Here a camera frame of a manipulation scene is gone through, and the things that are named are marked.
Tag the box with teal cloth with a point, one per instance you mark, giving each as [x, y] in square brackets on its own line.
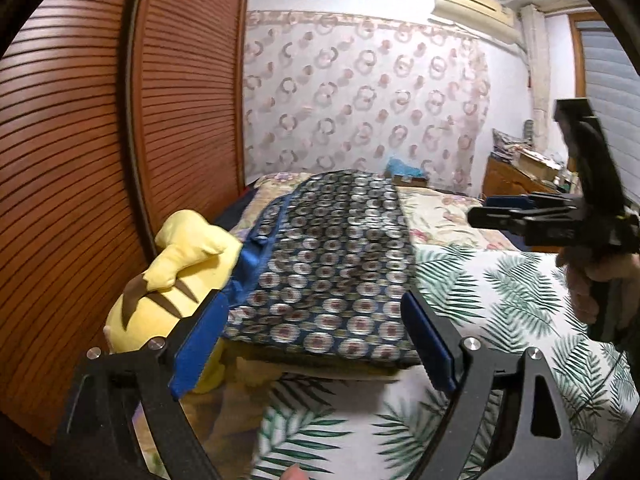
[405, 166]

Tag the grey striped window blind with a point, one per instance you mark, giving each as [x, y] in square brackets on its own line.
[615, 75]

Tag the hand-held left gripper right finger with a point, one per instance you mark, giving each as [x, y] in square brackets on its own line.
[430, 342]

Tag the wooden window frame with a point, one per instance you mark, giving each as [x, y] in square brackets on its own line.
[580, 60]

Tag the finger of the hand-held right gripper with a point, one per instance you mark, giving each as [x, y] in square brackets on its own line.
[507, 201]
[495, 220]

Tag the open cardboard box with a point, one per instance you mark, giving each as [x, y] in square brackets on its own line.
[540, 165]

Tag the gold embroidered pillow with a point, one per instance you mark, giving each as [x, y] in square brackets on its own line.
[230, 420]

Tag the cream wall air conditioner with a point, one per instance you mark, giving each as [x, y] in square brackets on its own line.
[475, 7]

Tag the person's left hand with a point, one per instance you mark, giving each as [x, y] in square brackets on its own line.
[294, 474]

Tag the wooden slatted wardrobe door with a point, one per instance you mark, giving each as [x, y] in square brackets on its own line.
[190, 110]
[65, 185]

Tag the navy circle-patterned pajama shirt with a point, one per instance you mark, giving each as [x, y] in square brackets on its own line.
[340, 270]

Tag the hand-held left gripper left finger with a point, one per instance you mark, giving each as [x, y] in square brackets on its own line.
[200, 345]

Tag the small cardboard box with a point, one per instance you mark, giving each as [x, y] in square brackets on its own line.
[410, 181]

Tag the beige lace corner curtain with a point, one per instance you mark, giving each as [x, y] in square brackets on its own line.
[537, 85]

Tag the person's right hand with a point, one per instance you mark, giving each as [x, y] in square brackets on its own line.
[580, 290]

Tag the cream floral blanket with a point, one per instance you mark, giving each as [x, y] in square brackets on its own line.
[450, 215]

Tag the long wooden cabinet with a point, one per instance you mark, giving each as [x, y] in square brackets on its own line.
[505, 180]

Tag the yellow plush toy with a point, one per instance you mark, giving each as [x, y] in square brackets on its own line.
[190, 240]

